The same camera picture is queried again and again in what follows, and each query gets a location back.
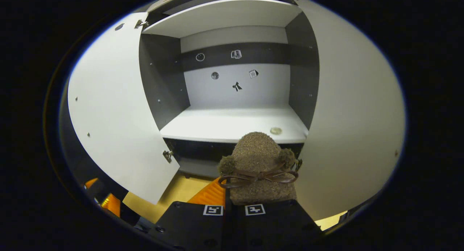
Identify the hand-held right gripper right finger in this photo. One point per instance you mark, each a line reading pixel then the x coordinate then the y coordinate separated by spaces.
pixel 275 225

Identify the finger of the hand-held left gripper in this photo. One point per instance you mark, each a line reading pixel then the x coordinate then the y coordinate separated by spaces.
pixel 98 189
pixel 112 205

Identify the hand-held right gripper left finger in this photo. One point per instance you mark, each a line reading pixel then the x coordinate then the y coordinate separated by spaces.
pixel 195 222

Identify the brown fuzzy shoe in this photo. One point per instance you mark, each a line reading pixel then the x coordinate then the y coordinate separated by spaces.
pixel 257 160

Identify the white cabinet door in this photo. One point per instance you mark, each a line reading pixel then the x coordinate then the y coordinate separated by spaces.
pixel 116 109
pixel 355 117

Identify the white shoe cabinet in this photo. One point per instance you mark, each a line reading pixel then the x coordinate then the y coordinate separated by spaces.
pixel 235 95

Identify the white cabinet shelf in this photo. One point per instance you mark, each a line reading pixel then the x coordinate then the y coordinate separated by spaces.
pixel 224 17
pixel 224 124

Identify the small round disc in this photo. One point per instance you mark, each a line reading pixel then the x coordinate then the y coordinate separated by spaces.
pixel 275 130

